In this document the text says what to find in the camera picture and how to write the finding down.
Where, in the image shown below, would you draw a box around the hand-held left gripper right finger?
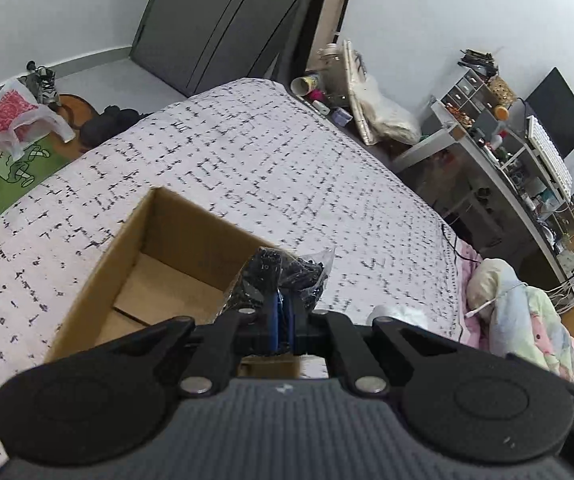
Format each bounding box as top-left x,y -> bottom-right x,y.
281,292 -> 472,396

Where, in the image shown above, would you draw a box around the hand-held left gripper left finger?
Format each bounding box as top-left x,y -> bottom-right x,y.
104,290 -> 282,397

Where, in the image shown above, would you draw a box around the clear bag of black items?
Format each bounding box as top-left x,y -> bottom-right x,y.
214,246 -> 336,326

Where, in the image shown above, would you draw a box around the cardboard box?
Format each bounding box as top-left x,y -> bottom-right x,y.
44,187 -> 302,378

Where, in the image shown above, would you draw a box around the bed with black-flecked white sheet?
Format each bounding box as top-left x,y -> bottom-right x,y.
0,77 -> 472,466

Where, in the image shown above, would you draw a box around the white desk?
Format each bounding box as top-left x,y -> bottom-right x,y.
392,100 -> 574,291

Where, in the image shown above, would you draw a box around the beige canvas tote bag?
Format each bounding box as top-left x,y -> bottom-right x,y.
344,40 -> 422,146

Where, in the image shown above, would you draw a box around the pastel patterned quilt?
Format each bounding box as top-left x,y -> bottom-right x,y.
467,258 -> 574,391

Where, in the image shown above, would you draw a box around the paper tube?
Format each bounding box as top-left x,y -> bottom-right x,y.
291,74 -> 322,97

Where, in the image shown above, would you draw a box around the black slipper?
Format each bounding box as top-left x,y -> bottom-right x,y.
79,115 -> 118,153
104,105 -> 155,131

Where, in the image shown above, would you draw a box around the clear plastic container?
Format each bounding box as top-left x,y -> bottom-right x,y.
317,44 -> 352,106

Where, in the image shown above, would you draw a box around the white power strip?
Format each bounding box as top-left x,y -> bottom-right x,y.
549,277 -> 574,308

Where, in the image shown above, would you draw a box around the round brown mat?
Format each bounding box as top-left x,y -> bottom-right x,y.
57,94 -> 100,131

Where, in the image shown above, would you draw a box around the grey drawer organizer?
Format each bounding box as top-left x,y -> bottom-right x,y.
439,67 -> 518,116

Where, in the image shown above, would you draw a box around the dark grey wardrobe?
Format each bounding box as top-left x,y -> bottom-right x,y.
132,0 -> 318,97

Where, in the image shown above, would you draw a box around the white keyboard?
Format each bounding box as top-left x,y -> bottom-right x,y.
526,116 -> 572,196

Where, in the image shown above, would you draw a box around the wooden door panel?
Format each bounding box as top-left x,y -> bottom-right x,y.
307,0 -> 355,73

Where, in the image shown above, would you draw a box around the pile of black tools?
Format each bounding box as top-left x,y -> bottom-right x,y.
459,49 -> 498,76

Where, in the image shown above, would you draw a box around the grey patterned sneakers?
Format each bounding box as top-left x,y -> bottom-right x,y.
19,61 -> 62,106

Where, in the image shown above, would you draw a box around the white plastic bag red print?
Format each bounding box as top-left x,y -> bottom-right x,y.
0,79 -> 75,161

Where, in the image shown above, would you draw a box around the black monitor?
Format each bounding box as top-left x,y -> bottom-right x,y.
524,67 -> 574,158

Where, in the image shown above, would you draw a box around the black cable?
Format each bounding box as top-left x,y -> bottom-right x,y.
441,224 -> 478,263

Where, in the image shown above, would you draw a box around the white charging cable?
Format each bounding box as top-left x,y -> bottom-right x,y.
464,280 -> 528,318

